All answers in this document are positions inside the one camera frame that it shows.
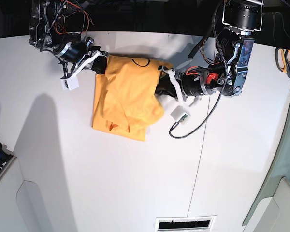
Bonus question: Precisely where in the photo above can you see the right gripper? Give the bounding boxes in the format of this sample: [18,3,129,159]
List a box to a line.
[55,36,109,75]

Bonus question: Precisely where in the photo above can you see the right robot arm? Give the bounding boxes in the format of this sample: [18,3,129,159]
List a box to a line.
[29,0,108,78]

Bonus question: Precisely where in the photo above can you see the braided camera cable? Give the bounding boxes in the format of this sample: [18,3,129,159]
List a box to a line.
[44,0,66,39]
[168,0,229,140]

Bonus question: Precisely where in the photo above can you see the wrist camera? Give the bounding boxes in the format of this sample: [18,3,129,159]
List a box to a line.
[60,77,79,91]
[171,105,191,124]

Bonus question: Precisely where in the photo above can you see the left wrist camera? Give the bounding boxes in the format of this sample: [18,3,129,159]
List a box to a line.
[171,105,191,124]

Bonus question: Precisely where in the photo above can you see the orange t-shirt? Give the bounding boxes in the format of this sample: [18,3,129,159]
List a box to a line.
[92,55,172,141]

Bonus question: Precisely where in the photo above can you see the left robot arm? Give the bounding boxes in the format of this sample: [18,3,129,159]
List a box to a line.
[155,0,264,100]

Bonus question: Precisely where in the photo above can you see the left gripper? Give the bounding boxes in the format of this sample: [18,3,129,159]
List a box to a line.
[155,67,219,98]

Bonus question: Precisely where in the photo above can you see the orange handled scissors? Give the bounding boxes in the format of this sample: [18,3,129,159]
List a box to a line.
[275,47,290,79]

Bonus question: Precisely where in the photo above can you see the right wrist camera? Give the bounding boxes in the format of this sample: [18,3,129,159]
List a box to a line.
[60,77,79,91]

